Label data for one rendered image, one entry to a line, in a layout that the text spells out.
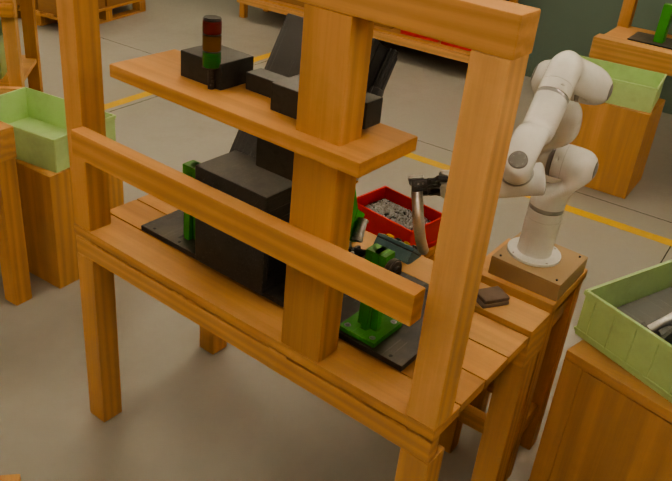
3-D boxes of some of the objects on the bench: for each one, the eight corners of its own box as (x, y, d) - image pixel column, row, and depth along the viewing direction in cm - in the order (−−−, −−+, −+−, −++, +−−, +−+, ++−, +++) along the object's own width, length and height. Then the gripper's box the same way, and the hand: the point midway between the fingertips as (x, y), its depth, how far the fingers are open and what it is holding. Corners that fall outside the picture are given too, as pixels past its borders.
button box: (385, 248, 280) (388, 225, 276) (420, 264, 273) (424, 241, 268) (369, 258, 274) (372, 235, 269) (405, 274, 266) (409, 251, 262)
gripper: (485, 186, 192) (410, 191, 194) (484, 206, 207) (414, 211, 210) (483, 157, 194) (409, 163, 196) (481, 180, 209) (413, 185, 212)
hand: (419, 187), depth 203 cm, fingers closed on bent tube, 3 cm apart
